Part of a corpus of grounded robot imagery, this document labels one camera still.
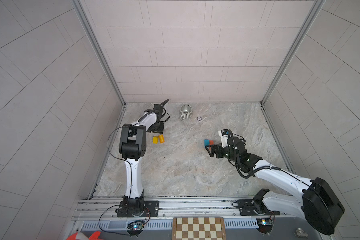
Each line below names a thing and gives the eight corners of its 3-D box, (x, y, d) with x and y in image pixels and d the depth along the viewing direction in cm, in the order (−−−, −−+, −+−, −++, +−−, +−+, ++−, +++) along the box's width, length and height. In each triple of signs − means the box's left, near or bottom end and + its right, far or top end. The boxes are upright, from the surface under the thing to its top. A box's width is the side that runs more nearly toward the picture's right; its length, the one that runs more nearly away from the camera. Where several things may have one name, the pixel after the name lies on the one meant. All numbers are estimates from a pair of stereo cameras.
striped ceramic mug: (181, 121, 107) (181, 115, 101) (178, 111, 113) (177, 105, 107) (192, 119, 109) (193, 112, 103) (188, 109, 115) (189, 102, 109)
